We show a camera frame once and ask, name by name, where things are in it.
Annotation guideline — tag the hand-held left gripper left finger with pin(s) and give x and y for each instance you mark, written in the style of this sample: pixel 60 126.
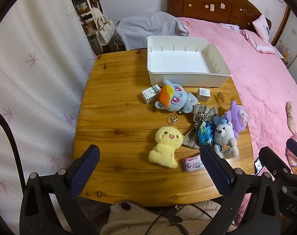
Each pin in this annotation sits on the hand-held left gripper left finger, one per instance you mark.
pixel 86 171

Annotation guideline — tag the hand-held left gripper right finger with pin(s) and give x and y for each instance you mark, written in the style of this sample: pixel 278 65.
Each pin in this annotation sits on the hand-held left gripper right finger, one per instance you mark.
pixel 215 171

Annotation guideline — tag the pink tissue pack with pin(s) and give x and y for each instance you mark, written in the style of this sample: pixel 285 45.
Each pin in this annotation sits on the pink tissue pack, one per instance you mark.
pixel 193 163

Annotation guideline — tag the grey bear plush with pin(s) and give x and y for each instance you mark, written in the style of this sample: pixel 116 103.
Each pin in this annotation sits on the grey bear plush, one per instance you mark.
pixel 224 137

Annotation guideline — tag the blue green ball plush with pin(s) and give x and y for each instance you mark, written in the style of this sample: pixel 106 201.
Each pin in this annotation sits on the blue green ball plush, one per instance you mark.
pixel 205 133

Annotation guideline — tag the purple plush toy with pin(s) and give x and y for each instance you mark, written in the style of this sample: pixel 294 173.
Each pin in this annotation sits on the purple plush toy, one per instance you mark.
pixel 238 118

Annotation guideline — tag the plaid fabric bow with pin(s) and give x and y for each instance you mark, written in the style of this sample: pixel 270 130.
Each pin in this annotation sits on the plaid fabric bow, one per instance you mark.
pixel 199 113

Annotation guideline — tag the blue pony plush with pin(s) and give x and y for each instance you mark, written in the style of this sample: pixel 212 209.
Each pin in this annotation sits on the blue pony plush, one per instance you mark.
pixel 177 98

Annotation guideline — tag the white green medicine box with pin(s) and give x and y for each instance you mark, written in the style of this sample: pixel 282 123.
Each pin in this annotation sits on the white green medicine box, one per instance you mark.
pixel 150 93

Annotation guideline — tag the white plastic bin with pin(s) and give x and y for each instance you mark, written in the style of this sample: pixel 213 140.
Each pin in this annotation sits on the white plastic bin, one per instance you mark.
pixel 180 61

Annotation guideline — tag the pink clothing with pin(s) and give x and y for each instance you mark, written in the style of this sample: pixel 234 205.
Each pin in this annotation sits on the pink clothing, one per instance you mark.
pixel 296 132

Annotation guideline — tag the smartphone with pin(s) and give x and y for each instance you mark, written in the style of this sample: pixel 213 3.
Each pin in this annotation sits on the smartphone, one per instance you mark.
pixel 258 166

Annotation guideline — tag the cream knitted cardigan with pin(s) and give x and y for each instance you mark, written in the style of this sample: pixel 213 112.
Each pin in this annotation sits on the cream knitted cardigan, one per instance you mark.
pixel 143 220

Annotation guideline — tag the small white box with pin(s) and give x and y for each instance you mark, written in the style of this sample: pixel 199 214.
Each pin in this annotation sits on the small white box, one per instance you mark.
pixel 203 94

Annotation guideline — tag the pink blanket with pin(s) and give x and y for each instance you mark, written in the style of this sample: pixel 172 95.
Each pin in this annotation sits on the pink blanket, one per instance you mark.
pixel 256 78

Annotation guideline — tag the white patterned curtain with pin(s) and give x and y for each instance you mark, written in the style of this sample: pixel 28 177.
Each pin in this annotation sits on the white patterned curtain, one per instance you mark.
pixel 36 78

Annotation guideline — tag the floral wardrobe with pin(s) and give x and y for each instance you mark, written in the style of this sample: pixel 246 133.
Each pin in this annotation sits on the floral wardrobe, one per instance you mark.
pixel 291 41

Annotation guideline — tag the pink ruffled pillow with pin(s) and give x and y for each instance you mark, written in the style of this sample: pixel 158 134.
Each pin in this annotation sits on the pink ruffled pillow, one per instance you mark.
pixel 257 41

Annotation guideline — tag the pink square pillow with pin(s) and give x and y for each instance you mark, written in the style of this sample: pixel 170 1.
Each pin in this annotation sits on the pink square pillow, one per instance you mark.
pixel 262 27

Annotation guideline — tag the white handbag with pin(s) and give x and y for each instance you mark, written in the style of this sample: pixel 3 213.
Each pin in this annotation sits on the white handbag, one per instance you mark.
pixel 103 28

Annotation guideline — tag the grey cloth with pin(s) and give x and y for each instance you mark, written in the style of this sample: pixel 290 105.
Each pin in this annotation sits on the grey cloth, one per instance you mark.
pixel 150 27

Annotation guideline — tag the wooden bed headboard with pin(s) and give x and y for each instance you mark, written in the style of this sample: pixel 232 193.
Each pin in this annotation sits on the wooden bed headboard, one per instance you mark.
pixel 212 2

